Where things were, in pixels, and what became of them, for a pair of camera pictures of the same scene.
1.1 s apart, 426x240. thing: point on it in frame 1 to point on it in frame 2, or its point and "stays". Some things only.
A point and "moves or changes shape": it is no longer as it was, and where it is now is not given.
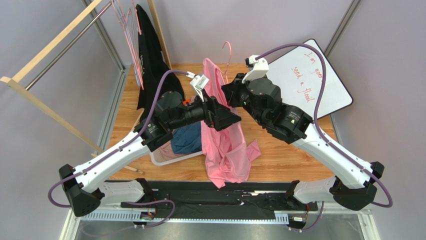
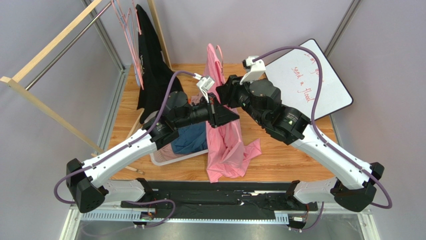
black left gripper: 216,115 stays
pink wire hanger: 230,57 moves or changes shape
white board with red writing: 299,72 stays
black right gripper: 235,92 stays
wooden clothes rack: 9,81 stays
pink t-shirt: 227,152 moves or changes shape
